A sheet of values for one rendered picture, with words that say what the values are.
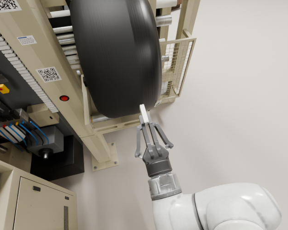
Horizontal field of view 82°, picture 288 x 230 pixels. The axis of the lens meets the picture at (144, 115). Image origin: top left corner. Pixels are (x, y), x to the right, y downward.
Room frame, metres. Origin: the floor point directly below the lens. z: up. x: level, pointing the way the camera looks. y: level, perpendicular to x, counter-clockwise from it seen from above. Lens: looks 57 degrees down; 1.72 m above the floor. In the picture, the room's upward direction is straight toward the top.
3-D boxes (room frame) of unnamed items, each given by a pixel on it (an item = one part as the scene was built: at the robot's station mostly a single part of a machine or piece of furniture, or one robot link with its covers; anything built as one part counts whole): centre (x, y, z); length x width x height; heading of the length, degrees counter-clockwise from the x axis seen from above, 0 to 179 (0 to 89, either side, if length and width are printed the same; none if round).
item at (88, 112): (0.63, 0.35, 0.90); 0.40 x 0.03 x 0.10; 15
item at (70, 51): (0.99, 0.49, 1.05); 0.20 x 0.15 x 0.30; 105
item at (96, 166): (0.59, 0.42, 0.01); 0.27 x 0.27 x 0.02; 15
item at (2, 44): (0.54, 0.50, 1.19); 0.05 x 0.04 x 0.48; 15
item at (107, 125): (0.54, 0.14, 0.84); 0.36 x 0.09 x 0.06; 105
